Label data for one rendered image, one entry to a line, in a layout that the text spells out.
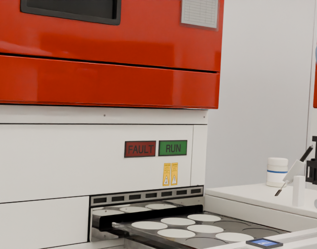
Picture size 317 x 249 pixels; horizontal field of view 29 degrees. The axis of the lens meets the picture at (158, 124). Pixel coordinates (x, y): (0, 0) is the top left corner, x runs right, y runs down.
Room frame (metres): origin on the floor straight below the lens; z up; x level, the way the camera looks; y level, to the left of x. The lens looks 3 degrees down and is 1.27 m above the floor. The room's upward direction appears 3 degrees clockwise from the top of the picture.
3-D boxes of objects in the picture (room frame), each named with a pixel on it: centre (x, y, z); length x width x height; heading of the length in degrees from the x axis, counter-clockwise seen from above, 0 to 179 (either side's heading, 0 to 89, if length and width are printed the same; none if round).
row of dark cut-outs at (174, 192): (1.84, 0.01, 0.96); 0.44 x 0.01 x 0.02; 132
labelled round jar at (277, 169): (2.13, -0.42, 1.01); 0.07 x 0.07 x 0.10
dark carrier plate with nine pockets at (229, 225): (1.69, -0.14, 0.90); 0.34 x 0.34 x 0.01; 42
